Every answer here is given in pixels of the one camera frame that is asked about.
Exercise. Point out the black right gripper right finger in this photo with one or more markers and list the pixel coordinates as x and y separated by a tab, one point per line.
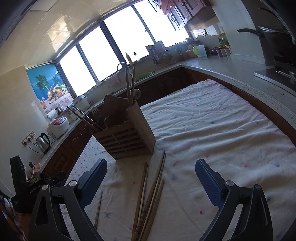
254	222

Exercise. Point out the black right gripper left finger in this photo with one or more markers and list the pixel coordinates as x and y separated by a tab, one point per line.
47	222

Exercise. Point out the stainless electric kettle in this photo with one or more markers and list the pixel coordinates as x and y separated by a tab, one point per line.
43	142

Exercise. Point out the white red rice cooker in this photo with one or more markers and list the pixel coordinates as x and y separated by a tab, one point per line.
58	127

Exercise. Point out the white dotted tablecloth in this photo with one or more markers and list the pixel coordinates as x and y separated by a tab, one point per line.
202	121

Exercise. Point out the dark chopstick in holder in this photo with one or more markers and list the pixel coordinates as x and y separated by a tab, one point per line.
69	107
86	118

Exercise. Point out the white pot cooker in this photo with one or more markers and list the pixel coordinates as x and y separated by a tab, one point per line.
81	102

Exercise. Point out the metal fork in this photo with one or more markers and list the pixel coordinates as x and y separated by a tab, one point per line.
95	111

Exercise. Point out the tropical fruit poster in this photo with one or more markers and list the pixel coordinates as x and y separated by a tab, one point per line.
49	87

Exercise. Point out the wooden utensil holder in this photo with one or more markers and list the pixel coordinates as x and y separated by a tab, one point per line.
124	131

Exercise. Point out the curved sink faucet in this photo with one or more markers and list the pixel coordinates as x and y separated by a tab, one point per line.
123	67

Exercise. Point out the wooden chopstick in holder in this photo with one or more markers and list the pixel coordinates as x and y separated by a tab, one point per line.
127	83
132	86

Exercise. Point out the green colander basket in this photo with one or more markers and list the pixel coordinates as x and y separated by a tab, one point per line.
143	76

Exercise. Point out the black wok pan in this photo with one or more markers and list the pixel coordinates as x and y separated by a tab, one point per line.
279	42

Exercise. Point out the green white pitcher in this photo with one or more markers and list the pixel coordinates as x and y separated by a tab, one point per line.
199	51

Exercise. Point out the dish drying rack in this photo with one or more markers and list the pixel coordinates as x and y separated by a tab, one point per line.
160	55

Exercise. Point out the upper wooden cabinets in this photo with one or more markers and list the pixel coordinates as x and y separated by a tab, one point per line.
179	13

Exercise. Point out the wall power socket strip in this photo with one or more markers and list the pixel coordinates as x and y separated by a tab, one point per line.
28	138

